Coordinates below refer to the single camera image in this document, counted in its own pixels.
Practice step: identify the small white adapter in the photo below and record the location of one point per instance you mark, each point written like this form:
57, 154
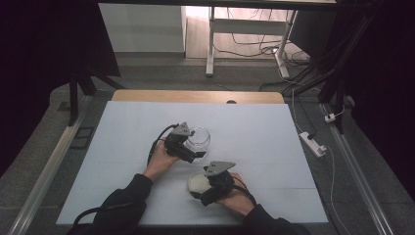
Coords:
330, 117

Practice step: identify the person's left hand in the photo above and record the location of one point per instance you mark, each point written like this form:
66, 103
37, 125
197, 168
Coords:
161, 163

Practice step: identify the beige round jar lid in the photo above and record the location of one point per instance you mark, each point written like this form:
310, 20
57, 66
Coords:
199, 182

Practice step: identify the white power strip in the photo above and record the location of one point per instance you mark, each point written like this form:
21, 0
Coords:
312, 143

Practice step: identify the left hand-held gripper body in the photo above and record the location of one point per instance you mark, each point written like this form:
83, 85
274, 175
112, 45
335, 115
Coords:
176, 145

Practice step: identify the light blue table mat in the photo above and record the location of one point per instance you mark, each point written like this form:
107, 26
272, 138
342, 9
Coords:
261, 147

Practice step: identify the clear glass jar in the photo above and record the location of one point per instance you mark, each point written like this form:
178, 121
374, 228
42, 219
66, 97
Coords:
203, 138

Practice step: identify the aluminium floor rail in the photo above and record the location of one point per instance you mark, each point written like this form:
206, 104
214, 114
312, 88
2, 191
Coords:
49, 169
355, 169

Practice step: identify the person's right hand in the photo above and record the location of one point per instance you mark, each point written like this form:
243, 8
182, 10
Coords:
236, 200

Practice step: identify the white desk frame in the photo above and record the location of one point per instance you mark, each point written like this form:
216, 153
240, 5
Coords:
248, 26

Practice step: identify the black curtain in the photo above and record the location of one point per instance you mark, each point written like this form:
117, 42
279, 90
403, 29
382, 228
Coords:
39, 65
385, 98

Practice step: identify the black metal stand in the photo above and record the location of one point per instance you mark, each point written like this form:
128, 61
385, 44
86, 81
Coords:
339, 65
73, 98

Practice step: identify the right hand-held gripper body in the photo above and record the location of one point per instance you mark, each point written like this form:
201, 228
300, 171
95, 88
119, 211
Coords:
218, 186

